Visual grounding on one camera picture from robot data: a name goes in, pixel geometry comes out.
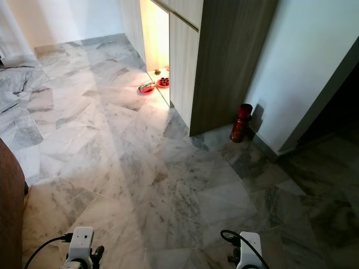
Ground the red cylindrical container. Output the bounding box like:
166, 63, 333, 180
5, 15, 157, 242
229, 103, 254, 143

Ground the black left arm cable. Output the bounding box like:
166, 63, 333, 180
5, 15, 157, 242
22, 233, 73, 269

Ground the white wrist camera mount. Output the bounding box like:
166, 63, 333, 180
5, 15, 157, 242
66, 226, 95, 269
237, 231, 263, 269

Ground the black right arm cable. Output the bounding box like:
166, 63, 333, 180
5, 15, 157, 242
220, 229, 271, 269

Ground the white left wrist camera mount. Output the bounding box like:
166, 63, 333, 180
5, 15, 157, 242
66, 226, 95, 269

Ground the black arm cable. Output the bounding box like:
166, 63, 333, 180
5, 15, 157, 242
22, 233, 73, 269
220, 229, 271, 269

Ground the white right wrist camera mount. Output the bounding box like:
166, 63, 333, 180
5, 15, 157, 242
237, 231, 263, 269

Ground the dark brown fabric sofa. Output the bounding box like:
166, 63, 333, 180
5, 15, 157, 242
0, 140, 29, 269

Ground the red plate with green item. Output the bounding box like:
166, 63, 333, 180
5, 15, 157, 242
138, 83, 156, 94

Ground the light wooden cabinet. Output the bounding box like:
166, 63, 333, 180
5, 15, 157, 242
122, 0, 279, 137

